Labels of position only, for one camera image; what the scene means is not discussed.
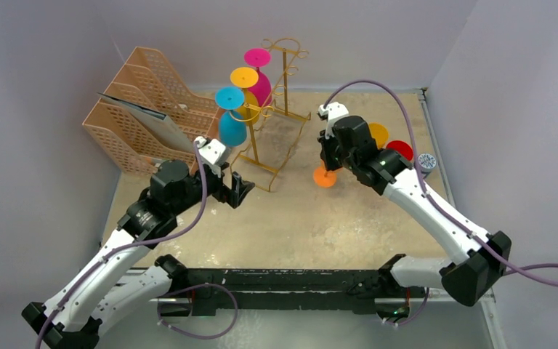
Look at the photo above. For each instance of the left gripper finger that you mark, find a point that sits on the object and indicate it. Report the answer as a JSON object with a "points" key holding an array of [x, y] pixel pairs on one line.
{"points": [[236, 197], [241, 186]]}

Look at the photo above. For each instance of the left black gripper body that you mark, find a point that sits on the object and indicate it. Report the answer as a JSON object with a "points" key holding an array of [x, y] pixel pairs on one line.
{"points": [[216, 187]]}

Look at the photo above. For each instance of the orange wine glass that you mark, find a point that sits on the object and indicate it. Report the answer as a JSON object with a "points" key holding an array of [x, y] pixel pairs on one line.
{"points": [[325, 178]]}

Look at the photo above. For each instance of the yellow wine glass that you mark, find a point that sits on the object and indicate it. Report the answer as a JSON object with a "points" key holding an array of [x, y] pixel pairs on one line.
{"points": [[379, 133], [245, 78]]}

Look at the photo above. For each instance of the red wine glass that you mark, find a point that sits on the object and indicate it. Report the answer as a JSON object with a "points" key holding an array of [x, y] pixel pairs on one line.
{"points": [[402, 148]]}

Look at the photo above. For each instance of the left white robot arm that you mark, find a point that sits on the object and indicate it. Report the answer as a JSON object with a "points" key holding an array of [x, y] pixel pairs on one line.
{"points": [[172, 205]]}

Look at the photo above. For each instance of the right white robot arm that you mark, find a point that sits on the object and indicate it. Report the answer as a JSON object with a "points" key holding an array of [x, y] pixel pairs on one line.
{"points": [[469, 268]]}

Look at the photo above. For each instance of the left blue wine glass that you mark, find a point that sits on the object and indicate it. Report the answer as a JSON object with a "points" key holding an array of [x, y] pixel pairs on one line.
{"points": [[232, 132]]}

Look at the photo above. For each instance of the magenta wine glass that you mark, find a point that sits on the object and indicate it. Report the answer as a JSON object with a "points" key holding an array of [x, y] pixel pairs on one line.
{"points": [[258, 58]]}

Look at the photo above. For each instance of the grey folder in organizer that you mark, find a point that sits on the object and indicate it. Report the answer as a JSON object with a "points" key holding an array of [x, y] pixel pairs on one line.
{"points": [[159, 124]]}

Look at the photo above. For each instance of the pink plastic file organizer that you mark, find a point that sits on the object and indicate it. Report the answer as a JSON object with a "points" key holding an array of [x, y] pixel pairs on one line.
{"points": [[148, 79]]}

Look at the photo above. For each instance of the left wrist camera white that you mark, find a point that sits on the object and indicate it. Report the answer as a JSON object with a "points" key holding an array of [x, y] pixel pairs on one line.
{"points": [[213, 153]]}

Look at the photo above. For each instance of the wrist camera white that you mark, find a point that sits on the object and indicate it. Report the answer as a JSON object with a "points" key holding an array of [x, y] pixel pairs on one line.
{"points": [[213, 153], [330, 114]]}

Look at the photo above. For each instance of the gold wire glass rack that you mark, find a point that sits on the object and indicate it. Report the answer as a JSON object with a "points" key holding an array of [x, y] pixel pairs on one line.
{"points": [[271, 141]]}

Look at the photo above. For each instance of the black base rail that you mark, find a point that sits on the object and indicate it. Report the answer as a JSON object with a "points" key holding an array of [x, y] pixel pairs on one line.
{"points": [[360, 291]]}

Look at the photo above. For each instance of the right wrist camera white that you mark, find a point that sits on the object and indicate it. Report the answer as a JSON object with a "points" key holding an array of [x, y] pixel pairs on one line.
{"points": [[330, 114]]}

